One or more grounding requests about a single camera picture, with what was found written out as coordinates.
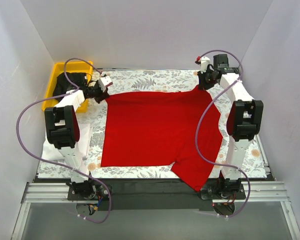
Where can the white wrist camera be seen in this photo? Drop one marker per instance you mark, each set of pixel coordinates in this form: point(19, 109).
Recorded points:
point(204, 63)
point(105, 82)

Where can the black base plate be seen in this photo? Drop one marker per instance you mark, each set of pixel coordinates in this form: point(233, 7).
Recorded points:
point(211, 192)
point(91, 192)

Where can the yellow plastic bin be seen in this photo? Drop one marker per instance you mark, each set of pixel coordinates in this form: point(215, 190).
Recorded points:
point(71, 67)

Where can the black crumpled t shirt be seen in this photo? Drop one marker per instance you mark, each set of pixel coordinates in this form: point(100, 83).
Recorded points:
point(62, 86)

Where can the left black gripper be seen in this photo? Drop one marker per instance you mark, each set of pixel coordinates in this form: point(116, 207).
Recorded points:
point(101, 94)

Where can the red t shirt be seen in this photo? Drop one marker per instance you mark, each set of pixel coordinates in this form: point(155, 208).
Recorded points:
point(180, 129)

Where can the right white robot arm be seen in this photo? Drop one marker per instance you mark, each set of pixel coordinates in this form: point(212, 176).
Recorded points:
point(243, 124)

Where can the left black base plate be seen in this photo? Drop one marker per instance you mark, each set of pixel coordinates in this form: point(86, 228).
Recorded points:
point(91, 192)

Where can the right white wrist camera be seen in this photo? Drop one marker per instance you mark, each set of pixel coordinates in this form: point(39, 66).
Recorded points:
point(204, 63)

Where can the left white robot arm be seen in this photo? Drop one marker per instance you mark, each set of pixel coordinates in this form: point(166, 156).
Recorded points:
point(62, 128)

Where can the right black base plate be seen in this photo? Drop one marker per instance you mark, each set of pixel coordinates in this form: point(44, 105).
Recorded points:
point(211, 192)

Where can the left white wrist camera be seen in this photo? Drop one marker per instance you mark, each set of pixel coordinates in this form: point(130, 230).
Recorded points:
point(105, 82)

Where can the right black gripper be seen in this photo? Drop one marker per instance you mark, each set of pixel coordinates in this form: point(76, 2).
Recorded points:
point(203, 81)

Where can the aluminium frame rail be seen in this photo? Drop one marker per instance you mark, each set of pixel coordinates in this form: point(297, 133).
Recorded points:
point(260, 191)

